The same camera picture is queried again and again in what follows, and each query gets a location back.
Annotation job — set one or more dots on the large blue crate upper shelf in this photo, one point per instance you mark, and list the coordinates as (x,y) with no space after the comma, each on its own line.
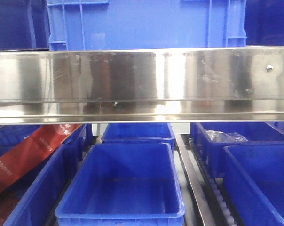
(145,24)

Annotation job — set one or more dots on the blue bin centre rear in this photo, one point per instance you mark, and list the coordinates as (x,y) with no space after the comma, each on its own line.
(138,133)

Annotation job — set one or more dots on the blue bin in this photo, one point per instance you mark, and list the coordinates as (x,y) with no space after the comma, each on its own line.
(138,133)
(29,201)
(254,180)
(124,185)
(212,153)

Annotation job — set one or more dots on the blue bin right rear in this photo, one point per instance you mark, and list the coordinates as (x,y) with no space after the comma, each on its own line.
(212,153)

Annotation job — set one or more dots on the blue bin centre front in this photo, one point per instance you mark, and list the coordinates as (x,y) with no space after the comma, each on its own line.
(124,185)

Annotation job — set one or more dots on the clear plastic bag in bin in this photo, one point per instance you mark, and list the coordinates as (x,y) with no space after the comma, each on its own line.
(219,136)

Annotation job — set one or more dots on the red paper package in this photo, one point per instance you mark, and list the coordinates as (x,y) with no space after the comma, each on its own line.
(28,154)

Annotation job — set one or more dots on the metal roller track divider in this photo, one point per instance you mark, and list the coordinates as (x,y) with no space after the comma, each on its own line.
(206,202)

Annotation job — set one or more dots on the blue bin right front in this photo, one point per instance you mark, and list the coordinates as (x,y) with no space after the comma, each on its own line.
(254,180)

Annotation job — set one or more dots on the blue bin left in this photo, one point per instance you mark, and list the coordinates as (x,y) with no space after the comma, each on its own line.
(29,201)

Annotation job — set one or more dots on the stainless steel shelf rail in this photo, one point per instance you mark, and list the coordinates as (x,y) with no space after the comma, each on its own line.
(175,85)

